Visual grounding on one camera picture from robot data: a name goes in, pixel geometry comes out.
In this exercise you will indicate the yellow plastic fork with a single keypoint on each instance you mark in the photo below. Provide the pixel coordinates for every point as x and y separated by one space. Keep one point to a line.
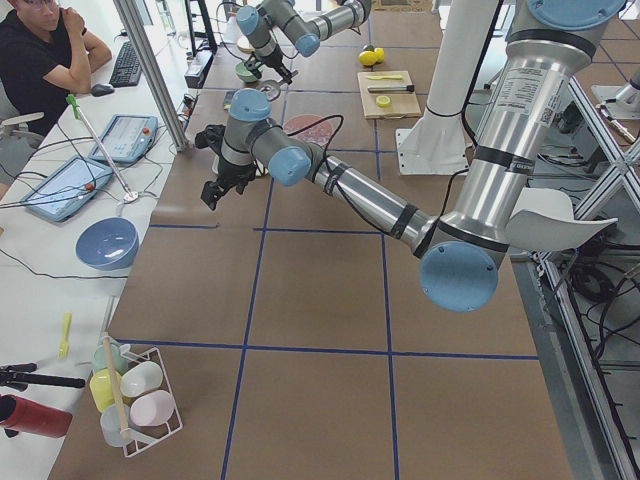
63 349

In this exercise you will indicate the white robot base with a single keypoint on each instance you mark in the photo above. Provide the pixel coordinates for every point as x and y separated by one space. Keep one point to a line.
436 144

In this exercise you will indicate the green bowl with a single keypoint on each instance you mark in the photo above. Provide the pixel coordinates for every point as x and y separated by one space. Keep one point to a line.
248 71

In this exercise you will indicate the blue bowl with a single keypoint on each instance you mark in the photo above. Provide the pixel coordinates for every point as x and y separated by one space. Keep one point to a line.
109 244

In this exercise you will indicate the white wire cup rack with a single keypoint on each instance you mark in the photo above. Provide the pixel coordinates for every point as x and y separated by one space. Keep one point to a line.
144 438

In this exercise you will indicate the yellow plastic knife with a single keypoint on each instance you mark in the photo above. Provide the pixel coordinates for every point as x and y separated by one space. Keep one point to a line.
384 77

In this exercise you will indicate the aluminium frame post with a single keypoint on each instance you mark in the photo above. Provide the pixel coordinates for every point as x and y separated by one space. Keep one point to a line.
134 26

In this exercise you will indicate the wooden cutting board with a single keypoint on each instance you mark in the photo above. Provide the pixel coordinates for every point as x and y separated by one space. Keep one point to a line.
402 106

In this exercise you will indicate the computer mouse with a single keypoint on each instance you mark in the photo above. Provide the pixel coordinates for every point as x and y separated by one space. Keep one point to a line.
99 90

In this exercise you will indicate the pile of clear ice cubes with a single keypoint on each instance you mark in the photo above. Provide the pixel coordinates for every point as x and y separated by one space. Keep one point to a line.
319 134

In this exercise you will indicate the far teach pendant tablet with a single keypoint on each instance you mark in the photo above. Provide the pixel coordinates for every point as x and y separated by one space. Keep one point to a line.
128 137

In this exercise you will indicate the near teach pendant tablet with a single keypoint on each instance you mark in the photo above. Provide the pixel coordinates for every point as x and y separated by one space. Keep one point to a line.
64 192

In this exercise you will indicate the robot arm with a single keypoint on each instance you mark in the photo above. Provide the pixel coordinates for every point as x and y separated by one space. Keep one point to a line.
461 249
257 23

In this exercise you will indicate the pink bowl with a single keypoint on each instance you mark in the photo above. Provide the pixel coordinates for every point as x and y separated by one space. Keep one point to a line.
298 123

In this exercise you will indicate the lemon half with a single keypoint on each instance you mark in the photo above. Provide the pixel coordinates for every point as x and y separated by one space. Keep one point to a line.
383 101

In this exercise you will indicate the whole yellow lemon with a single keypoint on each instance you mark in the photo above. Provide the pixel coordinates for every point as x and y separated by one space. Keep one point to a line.
368 58

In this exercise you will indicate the pink cup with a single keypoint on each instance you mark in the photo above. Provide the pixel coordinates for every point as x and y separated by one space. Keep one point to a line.
152 409

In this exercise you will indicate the black handled tool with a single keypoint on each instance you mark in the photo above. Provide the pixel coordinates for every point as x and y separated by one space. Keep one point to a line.
20 376

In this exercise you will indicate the green cup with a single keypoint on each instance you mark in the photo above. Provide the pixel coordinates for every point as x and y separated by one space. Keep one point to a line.
99 361

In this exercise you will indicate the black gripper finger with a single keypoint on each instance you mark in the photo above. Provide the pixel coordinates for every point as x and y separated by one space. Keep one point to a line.
240 187
285 74
211 193
292 74

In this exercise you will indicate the steel cylinder tool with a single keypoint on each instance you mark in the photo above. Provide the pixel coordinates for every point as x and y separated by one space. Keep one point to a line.
391 89

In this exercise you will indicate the black keyboard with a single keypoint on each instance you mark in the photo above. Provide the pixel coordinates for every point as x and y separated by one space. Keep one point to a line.
127 69

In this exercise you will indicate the white cup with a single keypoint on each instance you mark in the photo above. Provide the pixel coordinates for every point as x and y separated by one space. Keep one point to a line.
142 378

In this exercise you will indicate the metal ice scoop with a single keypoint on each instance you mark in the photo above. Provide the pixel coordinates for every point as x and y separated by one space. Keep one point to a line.
272 88

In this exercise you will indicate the teach pendant tablet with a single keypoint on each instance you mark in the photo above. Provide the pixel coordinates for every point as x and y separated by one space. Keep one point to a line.
128 137
64 192

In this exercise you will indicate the yellow cup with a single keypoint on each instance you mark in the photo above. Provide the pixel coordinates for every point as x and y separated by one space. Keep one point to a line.
101 390

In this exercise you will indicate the wooden stand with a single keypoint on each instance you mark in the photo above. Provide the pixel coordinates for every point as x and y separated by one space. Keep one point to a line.
244 45

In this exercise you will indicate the red bottle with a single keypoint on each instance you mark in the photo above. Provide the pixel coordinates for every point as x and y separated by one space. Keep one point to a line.
24 415

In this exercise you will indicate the seated person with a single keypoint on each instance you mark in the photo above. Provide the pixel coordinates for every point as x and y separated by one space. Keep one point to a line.
47 53

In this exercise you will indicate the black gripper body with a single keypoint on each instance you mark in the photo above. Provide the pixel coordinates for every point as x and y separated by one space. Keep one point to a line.
233 173
274 62

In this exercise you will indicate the wooden rack rod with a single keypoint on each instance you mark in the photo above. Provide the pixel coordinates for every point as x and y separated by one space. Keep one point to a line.
119 403

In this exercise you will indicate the clear cup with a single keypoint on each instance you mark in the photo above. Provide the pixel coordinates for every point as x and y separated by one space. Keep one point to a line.
111 428

